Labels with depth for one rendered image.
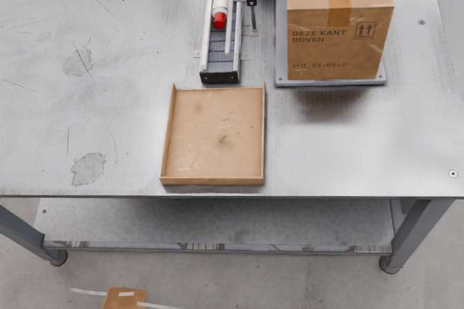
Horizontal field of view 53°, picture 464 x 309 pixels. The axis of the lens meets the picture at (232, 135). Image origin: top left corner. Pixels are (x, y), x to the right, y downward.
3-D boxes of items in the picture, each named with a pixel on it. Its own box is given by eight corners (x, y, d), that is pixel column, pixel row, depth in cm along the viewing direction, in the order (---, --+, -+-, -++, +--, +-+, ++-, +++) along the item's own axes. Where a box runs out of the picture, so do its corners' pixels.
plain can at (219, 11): (215, -31, 144) (209, 18, 134) (231, -31, 143) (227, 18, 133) (217, -17, 148) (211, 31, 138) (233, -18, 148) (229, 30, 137)
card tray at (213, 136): (175, 90, 135) (172, 81, 131) (264, 87, 132) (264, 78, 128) (162, 184, 120) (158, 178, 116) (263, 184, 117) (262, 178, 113)
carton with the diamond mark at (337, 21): (287, 3, 145) (287, -75, 122) (366, 0, 142) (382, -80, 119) (287, 81, 130) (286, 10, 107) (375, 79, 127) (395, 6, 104)
